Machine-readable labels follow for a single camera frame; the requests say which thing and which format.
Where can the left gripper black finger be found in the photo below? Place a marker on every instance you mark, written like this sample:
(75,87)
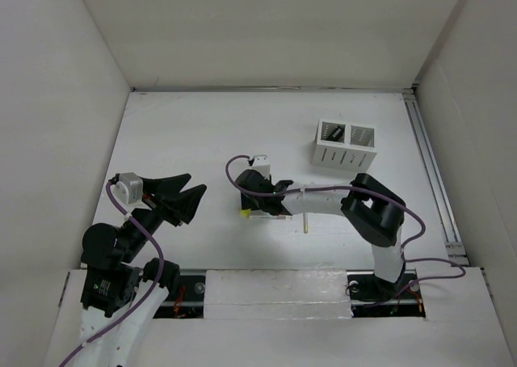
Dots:
(185,204)
(169,187)

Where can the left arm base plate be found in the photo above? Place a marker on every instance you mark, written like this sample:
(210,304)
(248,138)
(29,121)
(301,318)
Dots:
(188,300)

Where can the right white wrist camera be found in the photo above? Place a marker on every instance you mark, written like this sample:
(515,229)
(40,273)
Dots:
(261,164)

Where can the aluminium rail right side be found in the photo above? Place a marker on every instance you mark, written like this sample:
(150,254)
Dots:
(451,235)

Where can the yellow cap black highlighter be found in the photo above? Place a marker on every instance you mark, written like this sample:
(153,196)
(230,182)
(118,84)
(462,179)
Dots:
(245,212)

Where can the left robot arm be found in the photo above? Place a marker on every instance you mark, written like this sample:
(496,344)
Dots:
(128,280)

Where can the blue cap highlighter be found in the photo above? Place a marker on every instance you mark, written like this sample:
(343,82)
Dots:
(337,134)

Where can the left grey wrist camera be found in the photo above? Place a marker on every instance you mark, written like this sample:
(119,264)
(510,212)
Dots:
(128,188)

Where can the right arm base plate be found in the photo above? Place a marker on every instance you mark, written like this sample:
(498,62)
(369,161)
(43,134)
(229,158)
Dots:
(372,297)

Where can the white slotted pen holder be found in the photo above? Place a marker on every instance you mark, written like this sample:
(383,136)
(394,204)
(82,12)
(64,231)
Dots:
(354,153)

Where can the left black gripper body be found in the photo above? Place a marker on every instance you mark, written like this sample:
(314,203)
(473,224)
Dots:
(150,218)

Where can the thin white yellow pencil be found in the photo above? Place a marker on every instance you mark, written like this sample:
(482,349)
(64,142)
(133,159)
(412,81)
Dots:
(305,223)

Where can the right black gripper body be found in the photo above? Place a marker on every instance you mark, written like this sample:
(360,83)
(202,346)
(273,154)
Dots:
(252,202)

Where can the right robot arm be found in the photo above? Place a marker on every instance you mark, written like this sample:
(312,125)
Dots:
(369,207)

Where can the white pen brown tip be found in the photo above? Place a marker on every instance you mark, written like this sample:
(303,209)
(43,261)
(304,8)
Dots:
(269,217)

